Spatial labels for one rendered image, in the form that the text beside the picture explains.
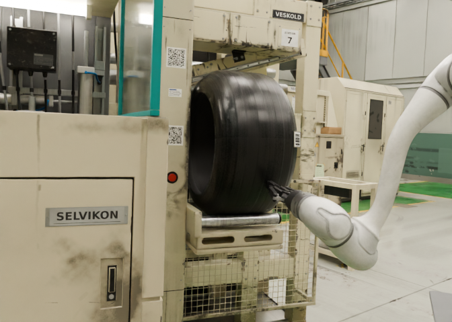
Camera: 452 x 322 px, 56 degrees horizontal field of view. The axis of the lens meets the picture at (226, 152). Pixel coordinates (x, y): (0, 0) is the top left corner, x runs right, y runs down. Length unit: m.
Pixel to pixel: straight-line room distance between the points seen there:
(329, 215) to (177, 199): 0.67
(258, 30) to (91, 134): 1.36
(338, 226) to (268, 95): 0.62
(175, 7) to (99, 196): 0.99
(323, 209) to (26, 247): 0.75
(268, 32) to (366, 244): 1.15
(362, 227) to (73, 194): 0.83
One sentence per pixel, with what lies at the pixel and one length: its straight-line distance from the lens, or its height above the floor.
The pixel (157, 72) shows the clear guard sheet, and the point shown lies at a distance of 0.87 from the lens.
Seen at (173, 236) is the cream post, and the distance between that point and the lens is 1.69.
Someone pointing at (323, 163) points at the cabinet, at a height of 0.80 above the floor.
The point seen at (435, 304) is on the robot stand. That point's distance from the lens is 1.81.
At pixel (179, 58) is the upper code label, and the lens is 1.66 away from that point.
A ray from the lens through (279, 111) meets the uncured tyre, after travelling 1.58.
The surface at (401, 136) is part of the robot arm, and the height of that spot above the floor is 1.25.
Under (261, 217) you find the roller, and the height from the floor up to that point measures 0.91.
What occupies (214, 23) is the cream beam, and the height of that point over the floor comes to 1.72.
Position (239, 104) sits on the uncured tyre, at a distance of 1.53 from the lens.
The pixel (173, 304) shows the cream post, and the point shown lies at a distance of 1.77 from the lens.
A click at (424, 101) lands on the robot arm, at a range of 1.35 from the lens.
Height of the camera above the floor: 1.25
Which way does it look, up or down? 3 degrees down
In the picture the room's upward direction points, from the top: 2 degrees clockwise
